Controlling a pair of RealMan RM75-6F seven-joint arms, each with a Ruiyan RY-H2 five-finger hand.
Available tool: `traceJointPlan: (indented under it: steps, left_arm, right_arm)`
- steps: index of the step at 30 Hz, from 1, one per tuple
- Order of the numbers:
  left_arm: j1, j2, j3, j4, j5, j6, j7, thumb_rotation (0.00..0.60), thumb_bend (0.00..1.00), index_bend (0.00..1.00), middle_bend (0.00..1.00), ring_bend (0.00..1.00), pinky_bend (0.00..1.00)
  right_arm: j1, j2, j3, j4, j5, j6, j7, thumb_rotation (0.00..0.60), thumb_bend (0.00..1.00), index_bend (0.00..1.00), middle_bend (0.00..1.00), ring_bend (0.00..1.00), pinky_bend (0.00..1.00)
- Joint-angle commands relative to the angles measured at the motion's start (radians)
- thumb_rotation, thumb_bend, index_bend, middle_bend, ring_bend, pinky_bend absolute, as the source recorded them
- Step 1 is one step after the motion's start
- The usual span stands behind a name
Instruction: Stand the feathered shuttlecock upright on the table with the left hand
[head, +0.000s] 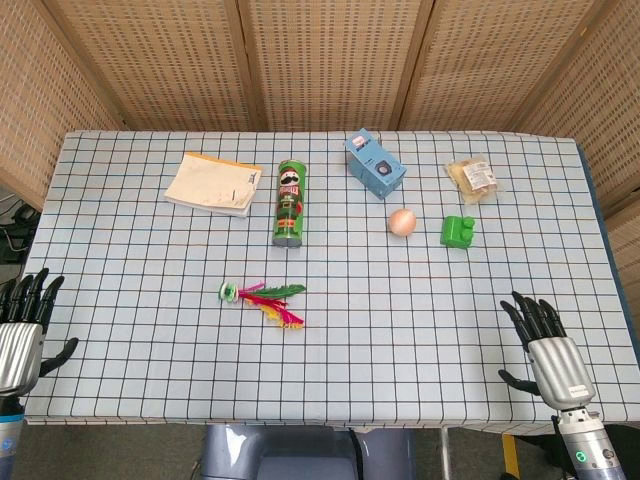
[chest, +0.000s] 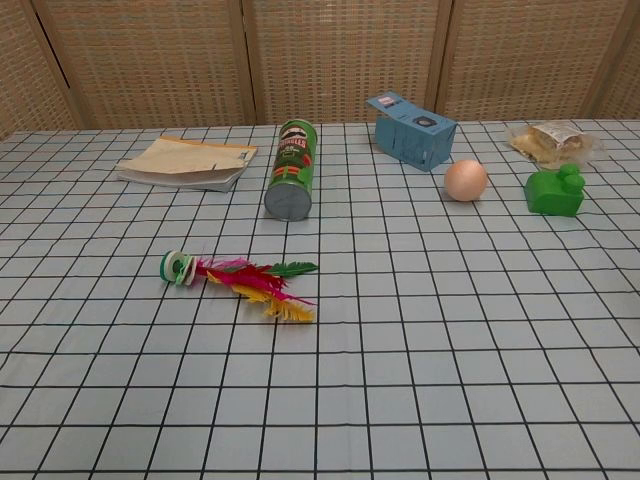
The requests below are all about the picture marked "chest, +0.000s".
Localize cream paper notebook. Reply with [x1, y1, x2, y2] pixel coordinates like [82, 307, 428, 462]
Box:
[116, 135, 260, 195]

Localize peach coloured ball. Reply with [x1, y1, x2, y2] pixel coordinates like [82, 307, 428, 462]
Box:
[443, 159, 489, 203]

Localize green Pringles can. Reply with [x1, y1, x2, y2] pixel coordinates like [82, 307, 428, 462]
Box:
[263, 118, 319, 222]

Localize green plastic building block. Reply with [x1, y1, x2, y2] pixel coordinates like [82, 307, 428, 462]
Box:
[523, 162, 587, 218]

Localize woven folding screen panel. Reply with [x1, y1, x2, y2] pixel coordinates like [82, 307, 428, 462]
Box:
[0, 0, 81, 141]
[582, 0, 640, 121]
[434, 0, 634, 123]
[34, 0, 259, 130]
[242, 0, 454, 125]

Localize blue cardboard box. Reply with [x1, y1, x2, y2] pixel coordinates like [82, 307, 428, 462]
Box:
[365, 91, 458, 173]

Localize colourful feather shuttlecock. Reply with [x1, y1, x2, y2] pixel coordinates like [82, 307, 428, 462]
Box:
[159, 249, 320, 325]

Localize blue checked tablecloth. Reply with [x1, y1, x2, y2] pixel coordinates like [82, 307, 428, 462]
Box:
[0, 119, 640, 480]

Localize clear snack packet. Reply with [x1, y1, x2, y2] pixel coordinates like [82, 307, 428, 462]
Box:
[504, 120, 604, 170]

